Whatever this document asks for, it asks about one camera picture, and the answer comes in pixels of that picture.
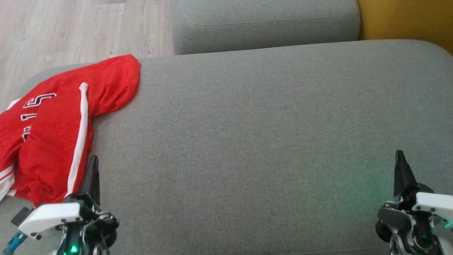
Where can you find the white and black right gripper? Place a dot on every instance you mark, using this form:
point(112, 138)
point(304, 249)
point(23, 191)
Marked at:
point(433, 205)

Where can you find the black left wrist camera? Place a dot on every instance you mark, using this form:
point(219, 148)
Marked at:
point(22, 216)

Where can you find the red shorts with white stripe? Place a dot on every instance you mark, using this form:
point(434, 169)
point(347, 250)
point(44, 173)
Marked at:
point(113, 81)

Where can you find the red basketball jersey white sleeves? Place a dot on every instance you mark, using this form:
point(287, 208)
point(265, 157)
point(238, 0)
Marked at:
point(14, 134)

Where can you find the grey sofa back cushion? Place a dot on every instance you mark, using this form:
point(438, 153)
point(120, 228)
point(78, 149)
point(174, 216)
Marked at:
point(265, 24)

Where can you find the large grey sofa seat cushion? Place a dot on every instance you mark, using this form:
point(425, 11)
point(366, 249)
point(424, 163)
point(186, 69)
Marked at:
point(247, 141)

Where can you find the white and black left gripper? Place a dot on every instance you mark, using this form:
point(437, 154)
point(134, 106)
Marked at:
point(53, 216)

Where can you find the mustard yellow furniture panel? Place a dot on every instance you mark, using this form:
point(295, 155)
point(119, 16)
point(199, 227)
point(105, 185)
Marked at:
point(407, 17)

